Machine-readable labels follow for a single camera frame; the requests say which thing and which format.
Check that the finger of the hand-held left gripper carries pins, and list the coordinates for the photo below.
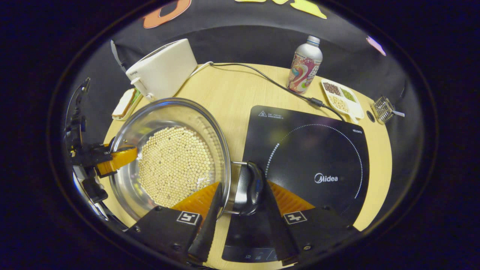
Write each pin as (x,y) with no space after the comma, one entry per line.
(118,159)

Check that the small green plate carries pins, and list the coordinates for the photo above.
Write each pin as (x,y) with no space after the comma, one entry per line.
(135,103)

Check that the white toaster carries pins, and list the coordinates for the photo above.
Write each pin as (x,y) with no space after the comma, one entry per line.
(165,71)

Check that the black table grommet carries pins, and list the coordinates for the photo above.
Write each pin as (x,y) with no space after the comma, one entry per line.
(370,116)

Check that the steel pot with beans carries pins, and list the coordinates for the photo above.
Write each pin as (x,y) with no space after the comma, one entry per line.
(172,165)

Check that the white divided bean dish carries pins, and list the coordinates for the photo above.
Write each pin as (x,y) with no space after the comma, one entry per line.
(341,99)

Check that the black induction cooktop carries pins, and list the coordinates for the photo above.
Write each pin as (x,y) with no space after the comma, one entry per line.
(318,150)

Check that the silver drink bottle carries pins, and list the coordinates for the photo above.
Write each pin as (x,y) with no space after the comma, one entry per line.
(304,67)

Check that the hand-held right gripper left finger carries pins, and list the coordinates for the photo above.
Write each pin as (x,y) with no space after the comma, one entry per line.
(210,232)

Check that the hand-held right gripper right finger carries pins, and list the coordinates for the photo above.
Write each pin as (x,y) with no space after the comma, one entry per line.
(279,232)

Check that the toy bread slice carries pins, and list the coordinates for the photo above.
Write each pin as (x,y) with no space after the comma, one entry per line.
(123,103)

